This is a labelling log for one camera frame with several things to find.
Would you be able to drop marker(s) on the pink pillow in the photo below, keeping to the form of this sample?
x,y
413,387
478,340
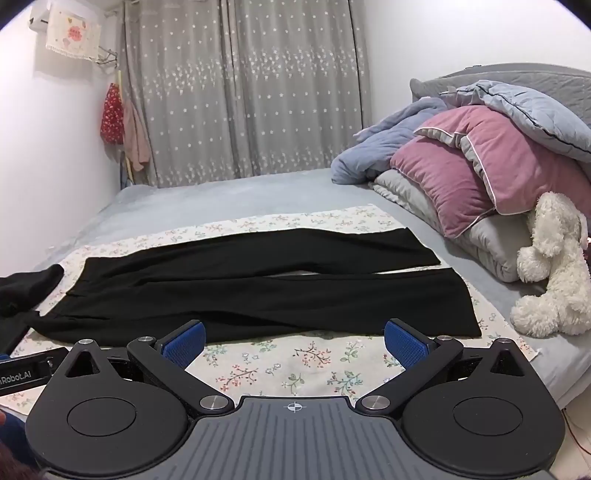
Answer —
x,y
521,157
438,184

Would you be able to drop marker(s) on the black pants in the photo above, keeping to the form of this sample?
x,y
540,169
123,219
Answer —
x,y
231,295

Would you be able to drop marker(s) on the floral printed cloth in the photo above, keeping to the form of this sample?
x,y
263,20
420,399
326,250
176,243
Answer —
x,y
286,360

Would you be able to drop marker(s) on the crumpled black garment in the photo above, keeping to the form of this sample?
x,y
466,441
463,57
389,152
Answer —
x,y
32,288

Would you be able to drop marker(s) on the folded black garment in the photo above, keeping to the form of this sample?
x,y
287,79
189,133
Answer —
x,y
14,332

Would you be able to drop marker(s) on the pink hanging garment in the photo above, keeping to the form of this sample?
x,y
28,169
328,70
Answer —
x,y
136,138

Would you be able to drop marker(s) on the red floral hanging garment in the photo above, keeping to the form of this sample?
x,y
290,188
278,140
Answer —
x,y
112,117

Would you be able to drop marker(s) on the white air conditioner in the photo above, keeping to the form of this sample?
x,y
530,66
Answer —
x,y
39,21

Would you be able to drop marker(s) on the grey star-patterned curtain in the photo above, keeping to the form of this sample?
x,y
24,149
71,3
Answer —
x,y
249,87

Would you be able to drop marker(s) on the white embroidered cover cloth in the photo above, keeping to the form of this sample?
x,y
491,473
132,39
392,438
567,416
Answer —
x,y
74,30

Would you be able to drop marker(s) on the white plush toy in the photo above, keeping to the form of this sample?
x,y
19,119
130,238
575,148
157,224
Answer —
x,y
554,277

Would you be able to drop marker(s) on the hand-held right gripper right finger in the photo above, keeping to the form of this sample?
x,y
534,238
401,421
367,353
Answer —
x,y
408,346

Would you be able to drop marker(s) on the grey padded headboard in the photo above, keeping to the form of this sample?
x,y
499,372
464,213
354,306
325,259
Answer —
x,y
531,78

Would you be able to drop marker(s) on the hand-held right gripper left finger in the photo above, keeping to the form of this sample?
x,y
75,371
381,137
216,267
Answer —
x,y
184,345

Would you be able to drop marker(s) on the yellow pole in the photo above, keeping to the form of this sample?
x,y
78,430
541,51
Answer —
x,y
123,157

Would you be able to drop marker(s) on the light blue piped pillow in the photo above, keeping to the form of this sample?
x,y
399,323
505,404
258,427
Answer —
x,y
531,110

